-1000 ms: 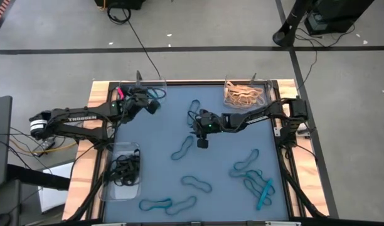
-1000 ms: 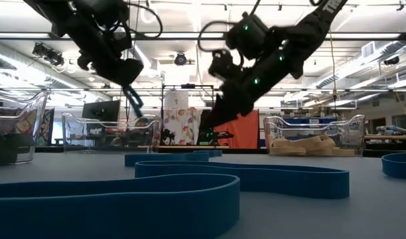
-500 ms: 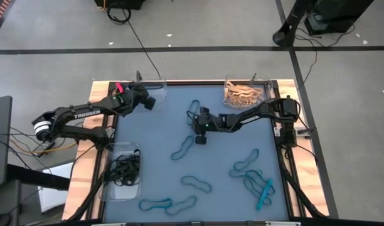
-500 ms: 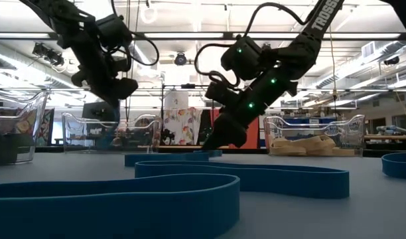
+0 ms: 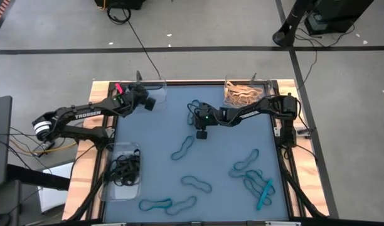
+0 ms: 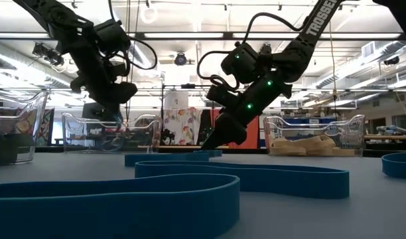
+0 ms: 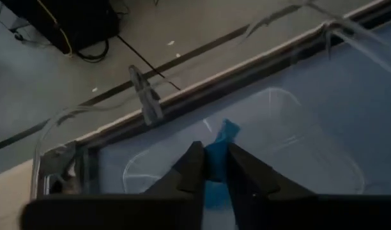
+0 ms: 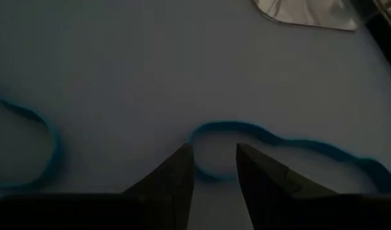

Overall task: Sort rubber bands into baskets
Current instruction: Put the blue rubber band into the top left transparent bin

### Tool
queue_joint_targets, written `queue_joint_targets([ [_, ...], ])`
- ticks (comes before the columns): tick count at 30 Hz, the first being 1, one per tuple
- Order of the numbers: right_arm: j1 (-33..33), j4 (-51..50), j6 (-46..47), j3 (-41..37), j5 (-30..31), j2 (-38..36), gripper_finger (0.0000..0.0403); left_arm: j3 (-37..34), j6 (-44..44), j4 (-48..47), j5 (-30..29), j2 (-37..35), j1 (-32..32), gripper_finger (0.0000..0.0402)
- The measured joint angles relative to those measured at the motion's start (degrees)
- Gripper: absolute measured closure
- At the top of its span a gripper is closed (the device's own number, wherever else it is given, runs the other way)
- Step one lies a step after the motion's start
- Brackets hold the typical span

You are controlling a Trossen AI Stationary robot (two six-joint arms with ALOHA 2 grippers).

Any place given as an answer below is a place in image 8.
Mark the clear plastic basket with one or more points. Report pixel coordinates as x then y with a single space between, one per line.
310 16

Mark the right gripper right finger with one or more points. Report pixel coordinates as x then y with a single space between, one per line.
262 175

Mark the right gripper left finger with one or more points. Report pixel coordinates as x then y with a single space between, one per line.
173 175

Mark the blue rubber band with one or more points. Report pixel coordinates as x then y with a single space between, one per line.
56 150
227 125

